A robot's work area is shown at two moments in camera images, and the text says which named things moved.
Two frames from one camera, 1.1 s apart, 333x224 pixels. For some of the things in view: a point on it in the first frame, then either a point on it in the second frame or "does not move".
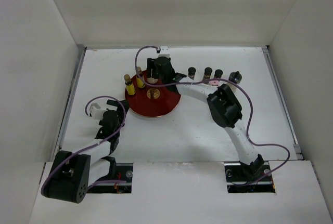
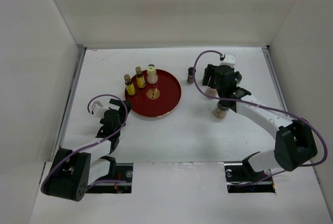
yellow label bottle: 140,81 does not move
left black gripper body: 119,112 does not move
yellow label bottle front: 130,88 does not move
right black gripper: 150,64 → 210,68
